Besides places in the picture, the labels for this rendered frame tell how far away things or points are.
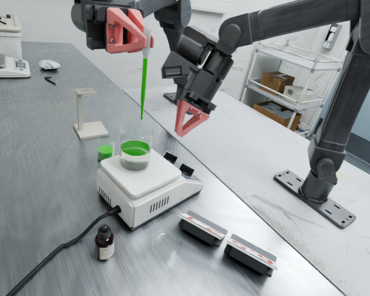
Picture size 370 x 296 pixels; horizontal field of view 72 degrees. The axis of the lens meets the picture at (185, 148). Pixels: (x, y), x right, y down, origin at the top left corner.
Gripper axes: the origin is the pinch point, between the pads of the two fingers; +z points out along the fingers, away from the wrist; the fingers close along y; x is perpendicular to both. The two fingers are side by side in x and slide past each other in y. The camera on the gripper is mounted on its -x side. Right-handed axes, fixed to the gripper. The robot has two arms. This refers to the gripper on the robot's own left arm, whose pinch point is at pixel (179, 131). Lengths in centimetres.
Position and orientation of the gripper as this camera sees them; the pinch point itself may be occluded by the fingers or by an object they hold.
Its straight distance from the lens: 59.7
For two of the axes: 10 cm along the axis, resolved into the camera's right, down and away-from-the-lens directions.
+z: -5.0, 8.6, 1.3
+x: 8.5, 4.5, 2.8
